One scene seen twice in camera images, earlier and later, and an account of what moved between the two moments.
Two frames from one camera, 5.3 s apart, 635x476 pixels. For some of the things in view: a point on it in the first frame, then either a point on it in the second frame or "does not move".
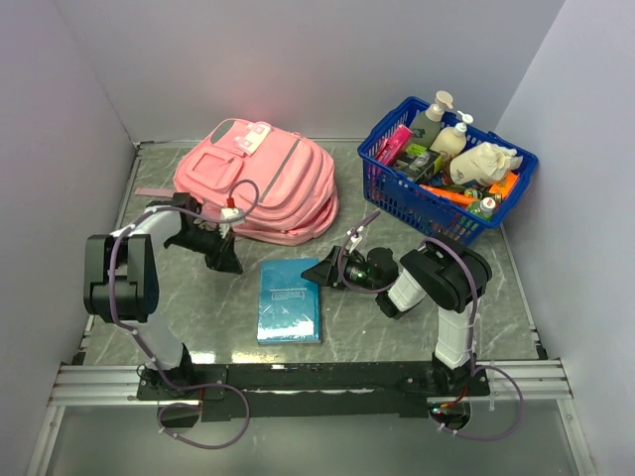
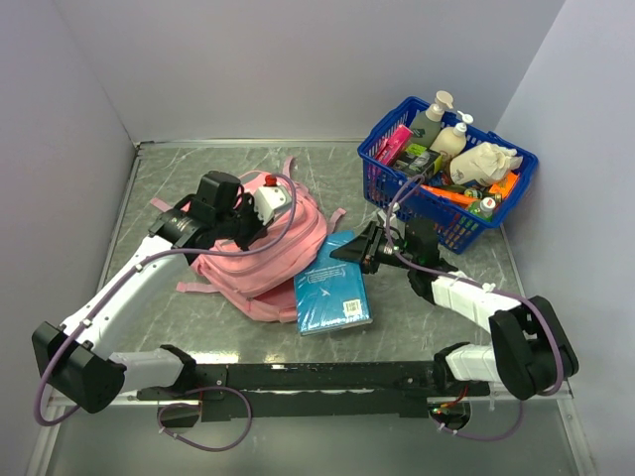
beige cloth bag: [485, 165] does not move
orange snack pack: [504, 186] does not move
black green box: [415, 162] does not move
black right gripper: [325, 272] to [363, 248]
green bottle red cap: [482, 209] does not move
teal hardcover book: [289, 309] to [331, 294]
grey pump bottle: [426, 125] does not move
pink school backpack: [284, 187] to [261, 275]
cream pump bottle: [450, 140] does not move
